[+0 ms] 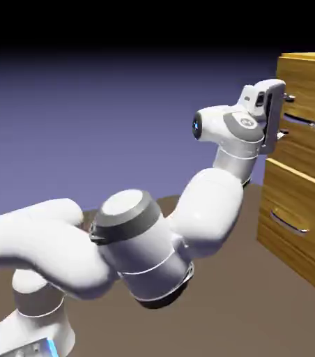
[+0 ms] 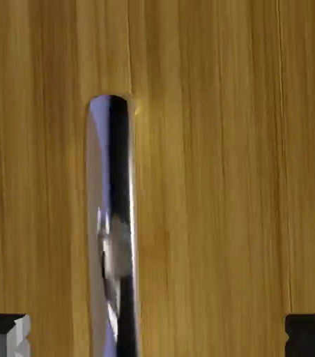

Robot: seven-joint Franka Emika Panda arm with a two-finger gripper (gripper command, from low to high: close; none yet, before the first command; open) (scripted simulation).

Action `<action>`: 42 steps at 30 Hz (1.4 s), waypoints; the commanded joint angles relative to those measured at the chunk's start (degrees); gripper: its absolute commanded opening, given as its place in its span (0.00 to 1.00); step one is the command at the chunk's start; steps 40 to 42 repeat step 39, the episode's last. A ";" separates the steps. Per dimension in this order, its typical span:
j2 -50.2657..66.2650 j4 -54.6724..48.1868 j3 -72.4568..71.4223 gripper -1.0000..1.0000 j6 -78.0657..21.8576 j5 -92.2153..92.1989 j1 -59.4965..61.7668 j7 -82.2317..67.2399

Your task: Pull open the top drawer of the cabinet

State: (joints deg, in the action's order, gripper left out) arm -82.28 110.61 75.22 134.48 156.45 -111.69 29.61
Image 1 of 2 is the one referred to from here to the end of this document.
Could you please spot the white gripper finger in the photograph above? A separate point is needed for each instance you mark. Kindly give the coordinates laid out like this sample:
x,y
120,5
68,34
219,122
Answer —
x,y
289,97
283,133

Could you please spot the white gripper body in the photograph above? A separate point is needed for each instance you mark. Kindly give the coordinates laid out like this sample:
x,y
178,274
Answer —
x,y
275,117

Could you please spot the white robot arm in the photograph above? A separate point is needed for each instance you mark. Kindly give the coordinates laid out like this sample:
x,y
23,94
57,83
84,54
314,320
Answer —
x,y
135,245

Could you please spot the wooden drawer front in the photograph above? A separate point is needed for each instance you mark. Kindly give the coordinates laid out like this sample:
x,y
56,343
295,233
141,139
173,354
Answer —
x,y
291,251
308,150

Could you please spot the light wooden cabinet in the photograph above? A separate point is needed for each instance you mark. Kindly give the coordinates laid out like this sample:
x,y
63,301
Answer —
x,y
299,178

